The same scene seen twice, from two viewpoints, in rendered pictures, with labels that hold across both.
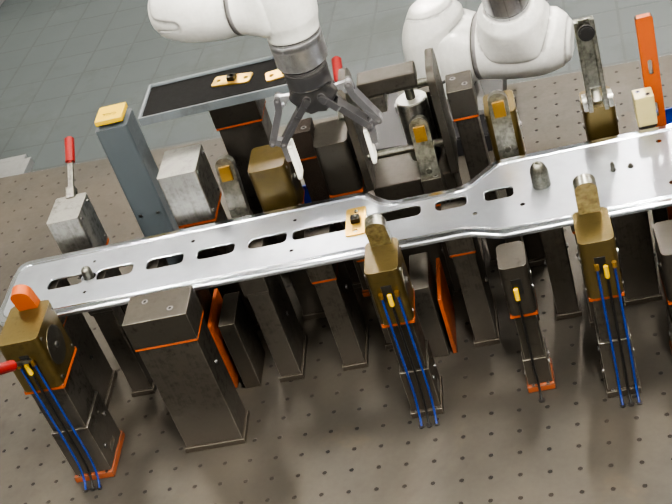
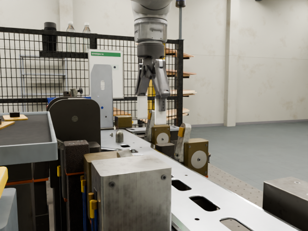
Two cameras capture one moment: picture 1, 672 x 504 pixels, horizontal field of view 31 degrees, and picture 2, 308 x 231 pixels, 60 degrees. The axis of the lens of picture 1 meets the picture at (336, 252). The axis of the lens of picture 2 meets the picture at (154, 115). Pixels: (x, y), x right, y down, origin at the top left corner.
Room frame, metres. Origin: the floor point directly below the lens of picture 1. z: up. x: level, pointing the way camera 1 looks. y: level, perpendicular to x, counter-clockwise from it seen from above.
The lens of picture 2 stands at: (2.23, 0.55, 1.22)
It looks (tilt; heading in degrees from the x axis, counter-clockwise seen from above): 6 degrees down; 234
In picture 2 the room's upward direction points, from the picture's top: straight up
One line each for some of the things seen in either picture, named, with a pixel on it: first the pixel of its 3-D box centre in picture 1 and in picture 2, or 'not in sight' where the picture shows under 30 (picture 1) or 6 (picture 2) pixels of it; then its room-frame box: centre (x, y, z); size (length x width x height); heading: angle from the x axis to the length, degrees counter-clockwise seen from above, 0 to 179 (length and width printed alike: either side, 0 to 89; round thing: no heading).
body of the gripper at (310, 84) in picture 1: (311, 86); (150, 61); (1.80, -0.05, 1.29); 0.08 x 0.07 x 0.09; 76
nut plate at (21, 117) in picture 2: (285, 69); (14, 115); (2.15, -0.02, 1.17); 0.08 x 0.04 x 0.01; 86
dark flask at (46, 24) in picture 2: not in sight; (50, 38); (1.75, -1.18, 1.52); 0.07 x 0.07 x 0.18
